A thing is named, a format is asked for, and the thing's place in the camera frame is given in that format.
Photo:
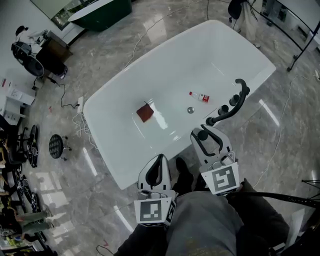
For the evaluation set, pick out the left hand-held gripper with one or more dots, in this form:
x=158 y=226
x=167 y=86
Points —
x=152 y=210

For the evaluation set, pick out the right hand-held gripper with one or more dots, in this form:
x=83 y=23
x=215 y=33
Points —
x=222 y=177

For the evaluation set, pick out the person's left forearm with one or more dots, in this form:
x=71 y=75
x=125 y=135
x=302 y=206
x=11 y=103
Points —
x=142 y=242

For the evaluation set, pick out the person's right forearm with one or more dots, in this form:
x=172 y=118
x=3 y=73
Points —
x=260 y=225

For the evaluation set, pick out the white bathtub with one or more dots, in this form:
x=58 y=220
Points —
x=175 y=75

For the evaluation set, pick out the dark green bathtub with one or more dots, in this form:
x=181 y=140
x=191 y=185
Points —
x=105 y=15

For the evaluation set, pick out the person's left leg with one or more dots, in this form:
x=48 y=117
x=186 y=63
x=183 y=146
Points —
x=183 y=172

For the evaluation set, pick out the person's leg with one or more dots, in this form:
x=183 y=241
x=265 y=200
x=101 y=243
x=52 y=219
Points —
x=183 y=172
x=201 y=183

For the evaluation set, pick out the black curved faucet spout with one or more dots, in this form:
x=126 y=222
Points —
x=210 y=121

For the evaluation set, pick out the person's right leg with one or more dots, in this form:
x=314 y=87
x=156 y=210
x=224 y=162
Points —
x=201 y=183

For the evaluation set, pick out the black tub knob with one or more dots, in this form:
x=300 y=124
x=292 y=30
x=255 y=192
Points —
x=234 y=100
x=248 y=90
x=223 y=109

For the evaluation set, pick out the silver tub drain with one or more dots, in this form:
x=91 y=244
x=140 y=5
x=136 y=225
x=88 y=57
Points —
x=191 y=110

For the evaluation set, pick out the clear red-label plastic bottle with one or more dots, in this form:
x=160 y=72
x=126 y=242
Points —
x=201 y=97

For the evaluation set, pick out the red cloth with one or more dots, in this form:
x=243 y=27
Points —
x=145 y=112

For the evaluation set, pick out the person's grey top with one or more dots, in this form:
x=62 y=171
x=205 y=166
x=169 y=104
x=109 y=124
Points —
x=205 y=225

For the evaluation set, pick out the black round stool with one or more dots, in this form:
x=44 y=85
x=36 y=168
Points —
x=55 y=146

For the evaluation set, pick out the white power strip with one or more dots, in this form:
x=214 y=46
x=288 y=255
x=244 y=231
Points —
x=80 y=104

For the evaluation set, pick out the white paper tag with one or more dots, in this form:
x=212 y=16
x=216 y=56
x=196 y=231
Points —
x=296 y=225

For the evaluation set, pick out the black patterned harness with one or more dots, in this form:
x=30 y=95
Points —
x=26 y=190
x=33 y=147

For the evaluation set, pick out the black office chair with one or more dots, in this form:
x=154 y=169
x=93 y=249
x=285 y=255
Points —
x=16 y=152

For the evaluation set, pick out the black case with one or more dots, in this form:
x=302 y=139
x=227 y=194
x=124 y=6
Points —
x=53 y=66

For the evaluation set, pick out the dark brown cabinet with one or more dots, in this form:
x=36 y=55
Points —
x=61 y=48

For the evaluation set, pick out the white shelf unit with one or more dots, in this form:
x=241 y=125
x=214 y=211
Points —
x=15 y=96

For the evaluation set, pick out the black mesh chair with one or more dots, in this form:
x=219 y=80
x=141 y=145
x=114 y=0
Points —
x=35 y=67

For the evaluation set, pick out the rolling whiteboard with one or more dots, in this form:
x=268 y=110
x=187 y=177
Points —
x=310 y=12

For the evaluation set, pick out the window with greenery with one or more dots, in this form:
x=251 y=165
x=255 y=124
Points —
x=63 y=16

